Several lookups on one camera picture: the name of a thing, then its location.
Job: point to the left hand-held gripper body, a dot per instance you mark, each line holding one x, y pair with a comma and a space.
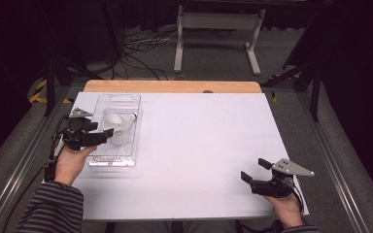
77, 139

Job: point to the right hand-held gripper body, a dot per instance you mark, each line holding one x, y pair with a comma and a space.
273, 188

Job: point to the white feather shuttlecock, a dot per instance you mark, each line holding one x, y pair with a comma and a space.
128, 120
123, 137
112, 120

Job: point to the clear plastic bin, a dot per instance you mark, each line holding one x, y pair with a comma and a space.
116, 152

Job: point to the person's left hand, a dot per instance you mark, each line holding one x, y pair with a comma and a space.
71, 163

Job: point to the person's right hand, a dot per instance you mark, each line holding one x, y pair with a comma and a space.
285, 211

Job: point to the white table cover sheet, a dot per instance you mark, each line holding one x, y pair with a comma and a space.
223, 129

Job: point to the yellow black hazard tape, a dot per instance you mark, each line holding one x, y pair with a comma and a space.
39, 97

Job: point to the wooden table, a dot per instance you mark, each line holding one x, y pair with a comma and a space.
142, 86

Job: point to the black tripod stand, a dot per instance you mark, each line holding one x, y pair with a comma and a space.
49, 87

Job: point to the black metal stand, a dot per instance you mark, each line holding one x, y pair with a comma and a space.
315, 97

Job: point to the aluminium floor rail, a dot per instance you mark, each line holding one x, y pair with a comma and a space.
16, 171
330, 155

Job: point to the white metal stand frame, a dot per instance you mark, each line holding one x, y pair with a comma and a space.
220, 21

